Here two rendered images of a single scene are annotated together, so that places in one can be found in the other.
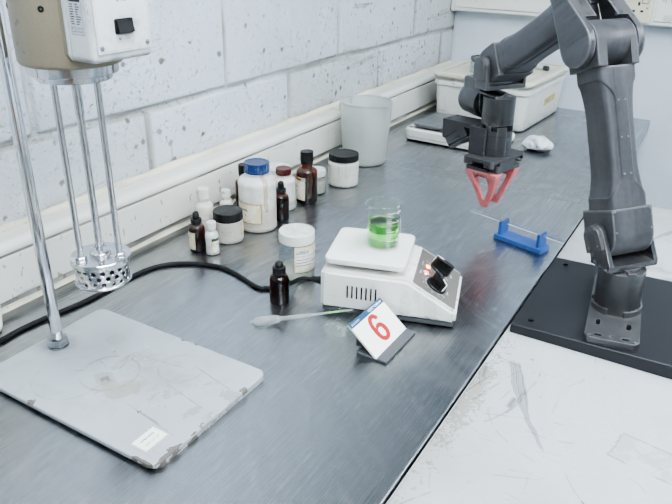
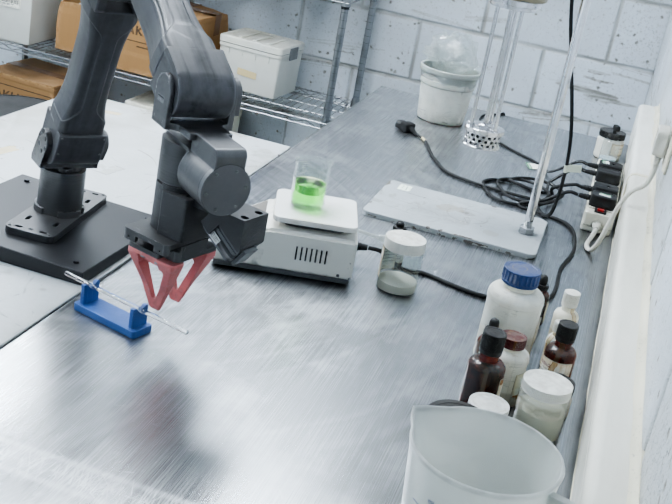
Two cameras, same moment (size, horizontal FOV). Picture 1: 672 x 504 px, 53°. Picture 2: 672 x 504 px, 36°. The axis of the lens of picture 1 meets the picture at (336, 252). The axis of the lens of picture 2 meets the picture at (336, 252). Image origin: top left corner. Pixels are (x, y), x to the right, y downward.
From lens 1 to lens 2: 231 cm
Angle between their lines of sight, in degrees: 130
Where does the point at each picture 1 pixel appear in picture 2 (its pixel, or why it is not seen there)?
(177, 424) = (395, 191)
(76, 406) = (464, 202)
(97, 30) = not seen: outside the picture
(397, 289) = not seen: hidden behind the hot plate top
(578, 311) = (95, 219)
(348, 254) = (335, 201)
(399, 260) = (285, 193)
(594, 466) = (136, 166)
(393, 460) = (260, 177)
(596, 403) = (115, 186)
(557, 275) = (95, 252)
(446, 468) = not seen: hidden behind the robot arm
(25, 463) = (461, 192)
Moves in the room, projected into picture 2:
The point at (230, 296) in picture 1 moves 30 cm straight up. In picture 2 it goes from (442, 269) to (485, 79)
